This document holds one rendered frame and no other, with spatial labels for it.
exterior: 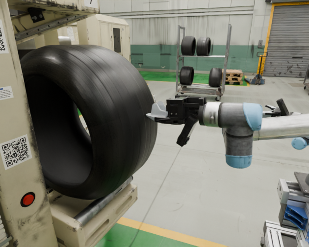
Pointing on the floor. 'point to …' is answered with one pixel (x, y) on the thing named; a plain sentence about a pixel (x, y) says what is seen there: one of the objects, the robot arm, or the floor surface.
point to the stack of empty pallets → (233, 77)
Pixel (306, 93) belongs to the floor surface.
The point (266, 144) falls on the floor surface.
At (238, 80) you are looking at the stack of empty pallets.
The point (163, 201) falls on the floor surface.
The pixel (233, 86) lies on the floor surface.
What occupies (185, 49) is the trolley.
